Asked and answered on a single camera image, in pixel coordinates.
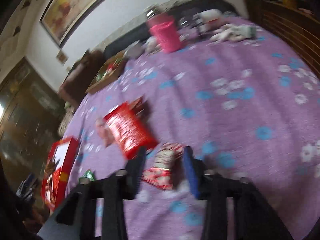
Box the red white floral candy packet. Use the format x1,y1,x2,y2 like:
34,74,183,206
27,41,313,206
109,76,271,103
142,142,184,191

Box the long red snack pack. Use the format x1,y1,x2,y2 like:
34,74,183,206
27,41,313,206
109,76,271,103
104,102,158,160

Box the pink white 520 packet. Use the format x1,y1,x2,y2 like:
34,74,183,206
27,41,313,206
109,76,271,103
95,118,115,147

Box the small green candy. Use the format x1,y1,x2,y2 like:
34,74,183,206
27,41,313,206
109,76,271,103
79,170,96,185

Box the black purple snack packet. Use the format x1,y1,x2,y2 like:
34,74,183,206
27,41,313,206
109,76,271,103
129,96,150,117

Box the gold brown snack bag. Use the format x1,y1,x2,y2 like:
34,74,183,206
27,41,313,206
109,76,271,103
44,158,60,189

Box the red gift box tray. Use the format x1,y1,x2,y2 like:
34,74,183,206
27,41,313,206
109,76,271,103
41,137,79,211

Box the purple floral tablecloth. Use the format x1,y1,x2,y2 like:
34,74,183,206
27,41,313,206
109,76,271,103
65,27,319,239

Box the brown cardboard snack tray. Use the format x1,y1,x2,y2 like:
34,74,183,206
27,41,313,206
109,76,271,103
86,51,127,94

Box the brown armchair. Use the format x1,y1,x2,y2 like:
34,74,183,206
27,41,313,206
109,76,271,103
57,50,106,109

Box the white ceramic mug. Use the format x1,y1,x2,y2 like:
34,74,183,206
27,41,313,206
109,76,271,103
124,40,144,59

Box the white cloth pile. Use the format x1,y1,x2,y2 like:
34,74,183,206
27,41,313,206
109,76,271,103
144,36,161,54

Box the wooden cabinet door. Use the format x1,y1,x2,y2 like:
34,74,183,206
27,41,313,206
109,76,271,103
1,59,65,190

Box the white work gloves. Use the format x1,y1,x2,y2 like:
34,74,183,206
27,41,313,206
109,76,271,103
210,23,257,42

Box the thermos with pink sleeve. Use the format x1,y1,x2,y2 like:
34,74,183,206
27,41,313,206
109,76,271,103
144,5,182,53

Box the black phone stand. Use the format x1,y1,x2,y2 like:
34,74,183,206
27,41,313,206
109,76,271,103
187,14,208,40

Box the white plastic bottle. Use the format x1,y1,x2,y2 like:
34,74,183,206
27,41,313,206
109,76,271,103
179,9,223,29

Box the black leather sofa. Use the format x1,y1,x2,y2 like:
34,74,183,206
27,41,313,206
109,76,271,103
104,0,239,59

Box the brown brick sideboard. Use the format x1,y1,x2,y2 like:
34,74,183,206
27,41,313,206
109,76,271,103
247,0,319,76

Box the framed horse painting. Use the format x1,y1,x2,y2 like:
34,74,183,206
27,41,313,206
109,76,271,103
40,0,103,48

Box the small wall plaque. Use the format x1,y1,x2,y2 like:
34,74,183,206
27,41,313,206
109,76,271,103
56,50,68,65

